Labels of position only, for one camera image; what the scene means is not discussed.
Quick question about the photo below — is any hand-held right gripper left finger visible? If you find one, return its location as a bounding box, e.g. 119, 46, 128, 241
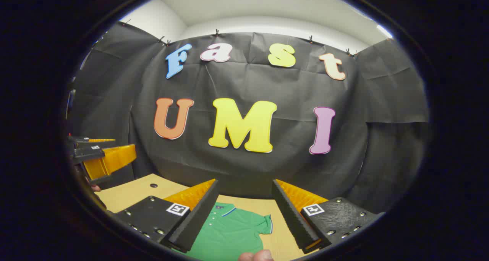
113, 179, 220, 254

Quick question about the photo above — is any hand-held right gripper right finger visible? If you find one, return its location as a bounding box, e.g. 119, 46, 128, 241
272, 179, 385, 254

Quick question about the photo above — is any green T-shirt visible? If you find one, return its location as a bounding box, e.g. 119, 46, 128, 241
172, 202, 274, 261

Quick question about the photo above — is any black backdrop cloth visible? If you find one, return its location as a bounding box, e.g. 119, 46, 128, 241
68, 21, 430, 216

